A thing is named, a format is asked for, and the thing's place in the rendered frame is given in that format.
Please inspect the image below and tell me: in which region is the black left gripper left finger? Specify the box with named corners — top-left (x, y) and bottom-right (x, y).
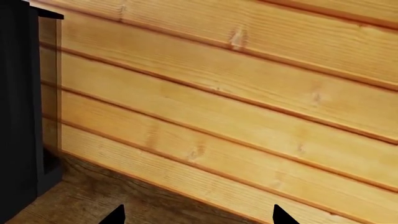
top-left (103, 203), bottom-right (126, 224)

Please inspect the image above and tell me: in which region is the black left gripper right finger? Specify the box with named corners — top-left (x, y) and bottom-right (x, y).
top-left (272, 203), bottom-right (300, 224)

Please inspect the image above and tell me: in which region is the black table frame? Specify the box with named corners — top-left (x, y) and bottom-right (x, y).
top-left (0, 0), bottom-right (65, 224)

